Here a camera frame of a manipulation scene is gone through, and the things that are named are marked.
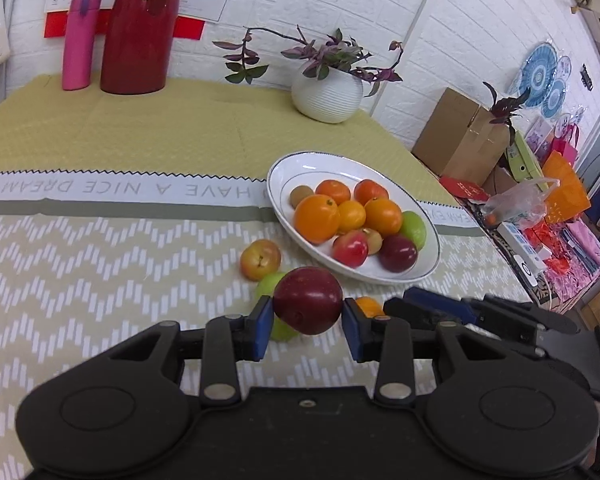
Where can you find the small orange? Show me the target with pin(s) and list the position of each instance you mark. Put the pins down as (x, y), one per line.
(352, 216)
(369, 306)

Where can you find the medium orange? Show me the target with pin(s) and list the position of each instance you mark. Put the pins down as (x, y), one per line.
(383, 216)

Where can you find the orange bag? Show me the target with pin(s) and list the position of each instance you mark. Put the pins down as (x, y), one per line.
(567, 190)

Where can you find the black wall hook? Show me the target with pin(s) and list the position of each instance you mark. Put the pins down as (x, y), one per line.
(586, 77)

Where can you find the green apple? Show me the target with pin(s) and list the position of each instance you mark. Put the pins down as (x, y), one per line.
(415, 230)
(267, 287)

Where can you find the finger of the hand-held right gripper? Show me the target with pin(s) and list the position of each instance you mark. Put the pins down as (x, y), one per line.
(415, 317)
(445, 302)

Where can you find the white power strip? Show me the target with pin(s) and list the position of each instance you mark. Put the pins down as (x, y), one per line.
(522, 255)

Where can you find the red envelope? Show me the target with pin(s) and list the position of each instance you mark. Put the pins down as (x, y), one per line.
(462, 189)

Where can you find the chevron pattern tablecloth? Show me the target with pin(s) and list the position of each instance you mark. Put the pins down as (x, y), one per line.
(130, 125)

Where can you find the white plate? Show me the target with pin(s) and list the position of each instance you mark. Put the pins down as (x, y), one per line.
(305, 170)

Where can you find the green box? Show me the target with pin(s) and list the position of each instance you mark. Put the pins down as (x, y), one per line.
(525, 157)

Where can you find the red thermos jug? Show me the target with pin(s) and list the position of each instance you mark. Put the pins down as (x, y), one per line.
(137, 35)

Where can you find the pink bottle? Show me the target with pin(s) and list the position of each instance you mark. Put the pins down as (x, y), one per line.
(80, 45)

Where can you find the dark red plum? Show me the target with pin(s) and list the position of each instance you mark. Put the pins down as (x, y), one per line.
(307, 301)
(398, 252)

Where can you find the large cardboard box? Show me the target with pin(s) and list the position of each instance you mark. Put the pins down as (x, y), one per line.
(455, 135)

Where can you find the dark purple plant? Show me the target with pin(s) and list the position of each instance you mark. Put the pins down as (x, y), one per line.
(505, 105)

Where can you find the pink cloth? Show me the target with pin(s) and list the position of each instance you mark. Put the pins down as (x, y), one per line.
(585, 245)

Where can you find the clear plastic bag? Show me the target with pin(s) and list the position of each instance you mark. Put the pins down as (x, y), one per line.
(517, 202)

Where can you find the large orange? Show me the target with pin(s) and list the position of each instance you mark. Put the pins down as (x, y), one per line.
(316, 217)

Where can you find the blue decorative wall plates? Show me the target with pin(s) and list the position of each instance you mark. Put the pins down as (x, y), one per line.
(539, 72)

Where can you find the pink gift bag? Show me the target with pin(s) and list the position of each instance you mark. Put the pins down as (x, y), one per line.
(566, 142)

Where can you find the small blue patterned fan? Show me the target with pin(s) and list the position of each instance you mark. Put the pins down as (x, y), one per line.
(556, 95)

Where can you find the deep orange tangerine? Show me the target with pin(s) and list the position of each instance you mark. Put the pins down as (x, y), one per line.
(332, 189)
(371, 190)

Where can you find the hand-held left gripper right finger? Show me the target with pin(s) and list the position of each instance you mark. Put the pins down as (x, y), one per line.
(354, 332)

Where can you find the purple plant in white pot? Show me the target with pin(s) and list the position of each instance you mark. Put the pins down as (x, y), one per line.
(327, 95)

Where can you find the red paper decorations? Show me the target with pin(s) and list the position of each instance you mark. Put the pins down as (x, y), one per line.
(545, 245)

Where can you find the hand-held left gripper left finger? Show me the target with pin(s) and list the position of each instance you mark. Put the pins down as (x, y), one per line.
(261, 330)

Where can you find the red yellow apple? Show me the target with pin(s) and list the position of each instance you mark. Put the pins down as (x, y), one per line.
(260, 259)

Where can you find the small brown cardboard box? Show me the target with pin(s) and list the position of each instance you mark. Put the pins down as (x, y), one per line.
(497, 180)

